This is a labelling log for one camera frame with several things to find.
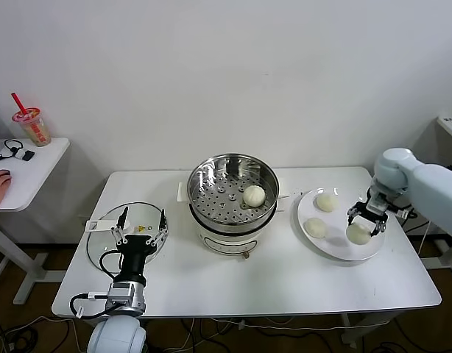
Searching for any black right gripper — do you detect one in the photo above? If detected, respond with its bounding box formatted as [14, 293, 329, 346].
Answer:
[345, 201, 390, 238]

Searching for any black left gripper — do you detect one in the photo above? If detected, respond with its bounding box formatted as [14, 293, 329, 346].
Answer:
[109, 206, 170, 287]

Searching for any white steamed baozi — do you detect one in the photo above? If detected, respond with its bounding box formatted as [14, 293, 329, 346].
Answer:
[314, 193, 339, 213]
[303, 217, 328, 240]
[242, 185, 266, 207]
[345, 224, 372, 246]

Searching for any glass lid with white handle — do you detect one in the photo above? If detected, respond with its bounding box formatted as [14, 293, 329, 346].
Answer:
[84, 201, 168, 266]

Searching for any white electric steamer pot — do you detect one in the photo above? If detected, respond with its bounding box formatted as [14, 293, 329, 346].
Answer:
[176, 177, 289, 263]

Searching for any stainless steel steamer basket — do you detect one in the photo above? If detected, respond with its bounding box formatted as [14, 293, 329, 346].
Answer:
[186, 152, 279, 234]

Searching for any white round plate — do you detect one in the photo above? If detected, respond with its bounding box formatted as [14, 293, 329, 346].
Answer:
[296, 186, 386, 262]

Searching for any white side table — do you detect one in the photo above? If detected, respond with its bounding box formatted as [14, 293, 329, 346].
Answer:
[0, 138, 71, 306]

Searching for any white desk with label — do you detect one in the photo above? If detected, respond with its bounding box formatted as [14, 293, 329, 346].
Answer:
[419, 115, 452, 281]

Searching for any plastic bubble tea cup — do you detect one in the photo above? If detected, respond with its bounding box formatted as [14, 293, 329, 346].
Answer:
[11, 106, 52, 147]

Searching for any red drinking straw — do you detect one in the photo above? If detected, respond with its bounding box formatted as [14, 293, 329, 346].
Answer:
[10, 91, 28, 115]

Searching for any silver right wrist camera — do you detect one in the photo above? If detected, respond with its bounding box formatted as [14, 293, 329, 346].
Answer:
[365, 189, 412, 218]

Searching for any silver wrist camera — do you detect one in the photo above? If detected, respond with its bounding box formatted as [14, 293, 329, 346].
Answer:
[70, 282, 134, 319]
[365, 189, 412, 218]

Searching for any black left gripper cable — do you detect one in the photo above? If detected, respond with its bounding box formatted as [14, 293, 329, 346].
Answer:
[99, 251, 124, 280]

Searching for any white hanging cable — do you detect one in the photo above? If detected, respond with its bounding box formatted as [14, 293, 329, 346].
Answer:
[417, 150, 452, 258]

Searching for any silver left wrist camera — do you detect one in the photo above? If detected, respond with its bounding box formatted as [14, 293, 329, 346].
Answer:
[70, 282, 134, 319]

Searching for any white floor cable with connector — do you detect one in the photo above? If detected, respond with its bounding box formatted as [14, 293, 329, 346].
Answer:
[188, 318, 378, 332]

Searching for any black cable with white plug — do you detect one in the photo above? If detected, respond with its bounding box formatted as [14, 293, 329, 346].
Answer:
[0, 138, 27, 161]

